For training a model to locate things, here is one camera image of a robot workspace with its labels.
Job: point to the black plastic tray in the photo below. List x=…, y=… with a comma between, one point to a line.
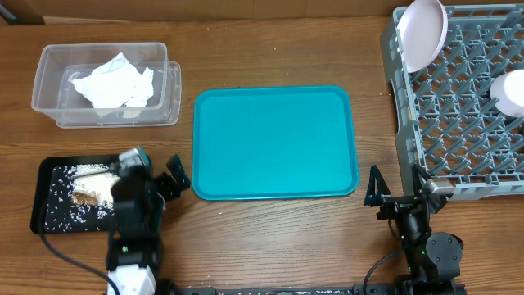
x=43, y=183

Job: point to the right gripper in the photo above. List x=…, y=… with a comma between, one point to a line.
x=395, y=203

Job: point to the white shallow bowl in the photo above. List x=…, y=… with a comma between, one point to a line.
x=508, y=90

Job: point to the white napkin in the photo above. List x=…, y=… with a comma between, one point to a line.
x=116, y=84

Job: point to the clear plastic bin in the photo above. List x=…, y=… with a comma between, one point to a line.
x=55, y=96

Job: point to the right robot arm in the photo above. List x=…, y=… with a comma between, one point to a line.
x=433, y=259

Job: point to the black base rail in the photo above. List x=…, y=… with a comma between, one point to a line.
x=357, y=289

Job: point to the grey dishwasher rack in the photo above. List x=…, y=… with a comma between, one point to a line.
x=448, y=124

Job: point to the teal serving tray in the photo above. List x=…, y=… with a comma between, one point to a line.
x=273, y=143

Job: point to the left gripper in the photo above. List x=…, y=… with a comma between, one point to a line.
x=173, y=188

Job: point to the white round plate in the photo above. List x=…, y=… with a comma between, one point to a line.
x=423, y=29

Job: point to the pile of white rice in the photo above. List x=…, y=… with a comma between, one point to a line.
x=96, y=184

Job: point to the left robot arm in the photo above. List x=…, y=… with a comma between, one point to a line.
x=135, y=247

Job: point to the brown food scrap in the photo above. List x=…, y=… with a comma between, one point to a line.
x=83, y=199

